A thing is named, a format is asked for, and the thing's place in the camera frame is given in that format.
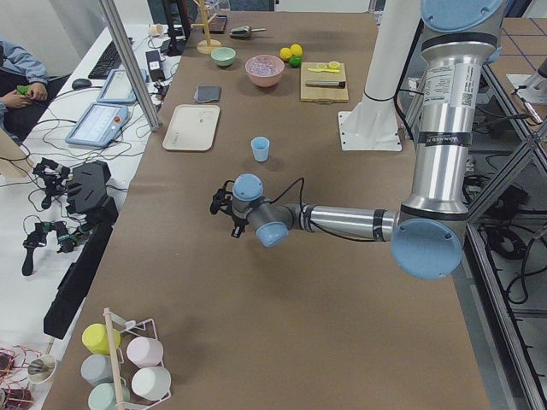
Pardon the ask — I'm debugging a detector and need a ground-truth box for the green bowl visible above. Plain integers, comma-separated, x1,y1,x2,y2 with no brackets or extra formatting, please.
210,47,237,67

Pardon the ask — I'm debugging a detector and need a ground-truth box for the teach pendant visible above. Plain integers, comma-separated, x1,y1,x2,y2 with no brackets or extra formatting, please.
97,68,137,104
65,102,129,148

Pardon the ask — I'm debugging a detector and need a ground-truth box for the near teach pendant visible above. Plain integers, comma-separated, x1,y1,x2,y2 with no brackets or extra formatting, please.
65,102,129,148

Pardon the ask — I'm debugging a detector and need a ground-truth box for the cream rabbit tray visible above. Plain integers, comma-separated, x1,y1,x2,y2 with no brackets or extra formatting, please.
162,104,221,151

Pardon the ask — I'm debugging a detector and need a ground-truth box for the light blue plastic cup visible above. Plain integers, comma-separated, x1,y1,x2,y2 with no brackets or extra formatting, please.
250,136,270,162

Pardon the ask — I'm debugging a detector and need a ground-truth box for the black keyboard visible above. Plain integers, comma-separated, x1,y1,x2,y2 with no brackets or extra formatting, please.
87,41,122,79

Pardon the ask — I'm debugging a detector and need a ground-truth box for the mint green cup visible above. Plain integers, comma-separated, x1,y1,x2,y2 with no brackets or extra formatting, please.
87,383,117,410

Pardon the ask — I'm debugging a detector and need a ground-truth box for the grey folded cloth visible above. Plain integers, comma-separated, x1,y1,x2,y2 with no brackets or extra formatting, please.
194,85,221,103

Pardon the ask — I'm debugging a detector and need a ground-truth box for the black computer mouse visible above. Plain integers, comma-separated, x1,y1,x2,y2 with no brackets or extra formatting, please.
71,78,92,91

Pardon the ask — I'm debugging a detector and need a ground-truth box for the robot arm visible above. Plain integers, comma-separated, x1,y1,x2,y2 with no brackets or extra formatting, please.
210,1,505,279

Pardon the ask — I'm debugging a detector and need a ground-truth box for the yellow lemon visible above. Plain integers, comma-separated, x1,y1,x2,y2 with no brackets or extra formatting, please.
279,47,293,62
290,44,303,57

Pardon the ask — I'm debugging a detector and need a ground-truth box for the yellow cup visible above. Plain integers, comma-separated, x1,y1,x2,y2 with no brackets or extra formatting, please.
81,323,109,355

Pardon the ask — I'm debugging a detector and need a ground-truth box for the wooden mug tree stand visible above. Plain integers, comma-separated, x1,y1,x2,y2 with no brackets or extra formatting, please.
191,0,222,55

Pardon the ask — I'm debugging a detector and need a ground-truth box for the pink bowl of ice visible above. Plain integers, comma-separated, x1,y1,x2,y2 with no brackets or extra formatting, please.
244,55,285,88

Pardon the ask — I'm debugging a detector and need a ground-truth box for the wooden cutting board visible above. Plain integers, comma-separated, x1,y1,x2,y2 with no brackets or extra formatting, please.
300,61,349,103

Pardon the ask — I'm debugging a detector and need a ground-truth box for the steel ice scoop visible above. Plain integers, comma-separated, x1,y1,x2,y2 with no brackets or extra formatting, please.
229,26,267,39

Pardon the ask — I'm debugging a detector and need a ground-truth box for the far teach pendant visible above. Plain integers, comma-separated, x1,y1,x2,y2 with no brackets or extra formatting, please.
97,68,137,104

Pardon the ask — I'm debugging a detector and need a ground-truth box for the green lime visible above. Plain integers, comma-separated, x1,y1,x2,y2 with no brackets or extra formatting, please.
288,56,302,68

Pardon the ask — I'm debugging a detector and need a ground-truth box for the steel muddler rod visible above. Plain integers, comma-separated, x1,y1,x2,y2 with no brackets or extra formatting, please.
305,80,346,89

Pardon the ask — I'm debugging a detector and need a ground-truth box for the white cup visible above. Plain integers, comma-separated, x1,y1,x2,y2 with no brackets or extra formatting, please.
132,366,171,401

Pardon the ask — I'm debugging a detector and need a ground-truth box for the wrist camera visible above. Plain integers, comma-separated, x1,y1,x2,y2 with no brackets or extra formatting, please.
209,186,232,215

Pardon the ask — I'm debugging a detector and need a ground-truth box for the yellow plastic knife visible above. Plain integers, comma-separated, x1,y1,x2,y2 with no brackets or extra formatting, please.
307,67,340,73

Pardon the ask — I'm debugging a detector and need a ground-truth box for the aluminium frame post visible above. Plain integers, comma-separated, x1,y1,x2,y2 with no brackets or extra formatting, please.
98,0,161,132

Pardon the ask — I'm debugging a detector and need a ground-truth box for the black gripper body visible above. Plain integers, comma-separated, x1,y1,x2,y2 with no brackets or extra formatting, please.
221,196,250,229

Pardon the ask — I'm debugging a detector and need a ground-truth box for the grey cup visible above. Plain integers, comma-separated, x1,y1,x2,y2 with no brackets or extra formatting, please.
80,354,113,386

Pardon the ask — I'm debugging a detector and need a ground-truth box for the black power box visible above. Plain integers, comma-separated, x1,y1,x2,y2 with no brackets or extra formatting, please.
145,50,166,82

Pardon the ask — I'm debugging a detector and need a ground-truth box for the seated person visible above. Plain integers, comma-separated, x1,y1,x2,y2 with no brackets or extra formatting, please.
1,38,69,144

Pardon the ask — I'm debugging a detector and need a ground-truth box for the pink cup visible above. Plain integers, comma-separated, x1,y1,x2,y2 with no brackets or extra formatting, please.
126,337,164,368

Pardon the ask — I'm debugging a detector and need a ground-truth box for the black glass tray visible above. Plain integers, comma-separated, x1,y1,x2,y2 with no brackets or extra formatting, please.
209,15,228,34

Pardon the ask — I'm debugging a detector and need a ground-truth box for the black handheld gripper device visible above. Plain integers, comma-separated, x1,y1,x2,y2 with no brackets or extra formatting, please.
22,158,118,339

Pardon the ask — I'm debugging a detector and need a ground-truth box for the white wire cup rack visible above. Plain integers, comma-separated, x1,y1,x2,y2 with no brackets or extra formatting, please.
103,307,172,409

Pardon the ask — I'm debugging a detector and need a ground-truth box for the paper cup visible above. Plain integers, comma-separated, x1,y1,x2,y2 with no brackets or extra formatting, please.
148,24,165,37

